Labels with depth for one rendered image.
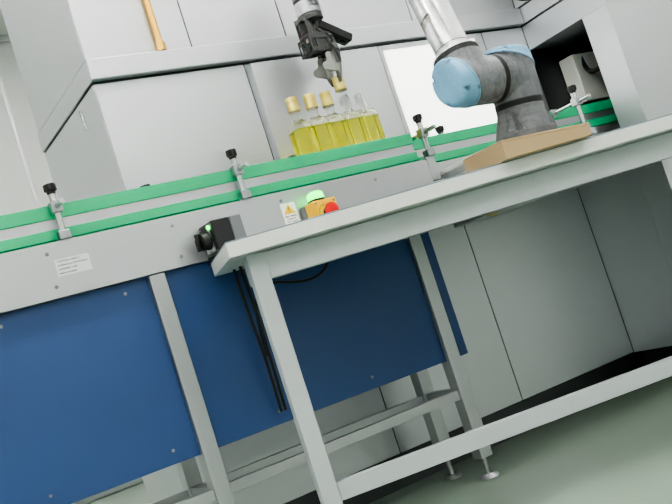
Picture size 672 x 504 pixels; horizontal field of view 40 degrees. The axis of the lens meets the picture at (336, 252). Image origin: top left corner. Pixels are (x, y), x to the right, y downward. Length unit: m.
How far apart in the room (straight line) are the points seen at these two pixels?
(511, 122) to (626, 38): 1.07
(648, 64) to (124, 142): 1.73
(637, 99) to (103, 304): 1.87
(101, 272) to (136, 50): 0.79
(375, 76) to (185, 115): 0.66
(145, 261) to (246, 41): 0.90
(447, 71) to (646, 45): 1.26
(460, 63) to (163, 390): 1.00
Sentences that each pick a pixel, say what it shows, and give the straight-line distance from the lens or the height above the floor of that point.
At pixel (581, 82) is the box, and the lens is 3.49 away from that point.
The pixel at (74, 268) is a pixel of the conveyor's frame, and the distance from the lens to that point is 2.11.
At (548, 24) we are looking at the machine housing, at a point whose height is 1.28.
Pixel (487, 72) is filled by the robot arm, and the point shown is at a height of 0.96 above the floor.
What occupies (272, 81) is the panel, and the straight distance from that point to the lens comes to 2.77.
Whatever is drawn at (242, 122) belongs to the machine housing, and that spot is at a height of 1.16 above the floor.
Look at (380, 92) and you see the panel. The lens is 2.95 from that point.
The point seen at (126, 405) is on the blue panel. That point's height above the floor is 0.49.
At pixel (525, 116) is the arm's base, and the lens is 2.23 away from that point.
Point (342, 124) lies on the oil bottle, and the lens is 2.65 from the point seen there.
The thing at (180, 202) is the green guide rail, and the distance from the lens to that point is 2.24.
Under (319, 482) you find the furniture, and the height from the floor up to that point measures 0.21.
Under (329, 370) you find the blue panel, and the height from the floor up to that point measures 0.41.
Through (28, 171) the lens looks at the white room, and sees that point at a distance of 5.63.
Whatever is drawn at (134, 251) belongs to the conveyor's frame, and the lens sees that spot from 2.16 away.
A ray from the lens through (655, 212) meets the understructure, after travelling 3.21.
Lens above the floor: 0.52
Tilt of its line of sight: 4 degrees up
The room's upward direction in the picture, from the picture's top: 18 degrees counter-clockwise
